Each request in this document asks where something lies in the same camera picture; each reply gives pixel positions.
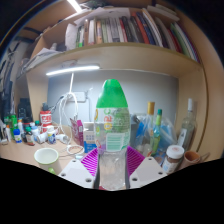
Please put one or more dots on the brown jar with white lid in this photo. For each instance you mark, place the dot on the brown jar with white lid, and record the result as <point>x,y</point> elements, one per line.
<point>172,158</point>

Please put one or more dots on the wooden shelf unit with books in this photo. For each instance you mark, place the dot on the wooden shelf unit with books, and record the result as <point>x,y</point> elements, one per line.
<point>133,56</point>

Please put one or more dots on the white LED light bar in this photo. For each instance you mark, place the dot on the white LED light bar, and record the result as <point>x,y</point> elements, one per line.
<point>71,70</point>

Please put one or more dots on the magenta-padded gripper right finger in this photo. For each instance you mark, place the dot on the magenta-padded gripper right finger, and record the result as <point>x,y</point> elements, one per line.
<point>136,161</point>

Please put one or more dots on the brown cup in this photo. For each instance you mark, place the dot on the brown cup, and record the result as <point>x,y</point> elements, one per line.
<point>191,159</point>

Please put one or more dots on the blue plastic bag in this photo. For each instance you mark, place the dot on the blue plastic bag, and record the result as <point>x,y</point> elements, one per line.
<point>169,133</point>

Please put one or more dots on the blue and white carton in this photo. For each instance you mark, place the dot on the blue and white carton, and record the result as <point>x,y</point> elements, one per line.
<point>89,140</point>

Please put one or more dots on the clear glass bottle yellow cap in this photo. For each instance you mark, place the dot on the clear glass bottle yellow cap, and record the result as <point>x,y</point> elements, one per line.
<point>146,133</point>

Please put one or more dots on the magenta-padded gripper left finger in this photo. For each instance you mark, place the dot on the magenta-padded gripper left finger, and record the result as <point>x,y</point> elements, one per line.
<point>89,161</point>

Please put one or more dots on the long ceiling light strip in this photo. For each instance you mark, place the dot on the long ceiling light strip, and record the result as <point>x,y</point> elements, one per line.
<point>74,5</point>

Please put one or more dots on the small white bottle blue cap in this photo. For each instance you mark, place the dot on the small white bottle blue cap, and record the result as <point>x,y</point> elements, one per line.
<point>17,136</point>

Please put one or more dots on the slim green glass bottle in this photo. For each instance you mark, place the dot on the slim green glass bottle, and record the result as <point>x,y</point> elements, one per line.
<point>158,130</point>

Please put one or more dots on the tall clear bottle white cap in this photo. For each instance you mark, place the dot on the tall clear bottle white cap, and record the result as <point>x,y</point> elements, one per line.
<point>187,130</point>

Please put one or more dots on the dark hanging clothes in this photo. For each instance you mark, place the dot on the dark hanging clothes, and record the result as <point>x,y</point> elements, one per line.
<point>6,86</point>

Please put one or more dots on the small dark bottle red label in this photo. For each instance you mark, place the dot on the small dark bottle red label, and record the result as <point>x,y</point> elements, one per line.
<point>29,137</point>

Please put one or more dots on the red and white canister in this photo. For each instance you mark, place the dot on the red and white canister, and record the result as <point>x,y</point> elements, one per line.
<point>45,119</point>

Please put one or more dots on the green-capped clear plastic bottle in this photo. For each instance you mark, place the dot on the green-capped clear plastic bottle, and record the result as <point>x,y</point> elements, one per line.
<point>111,116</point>

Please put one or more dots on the green container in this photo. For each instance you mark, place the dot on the green container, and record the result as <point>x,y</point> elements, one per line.
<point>13,121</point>

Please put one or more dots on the pink pouch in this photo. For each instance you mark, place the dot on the pink pouch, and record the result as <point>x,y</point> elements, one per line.
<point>77,131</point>

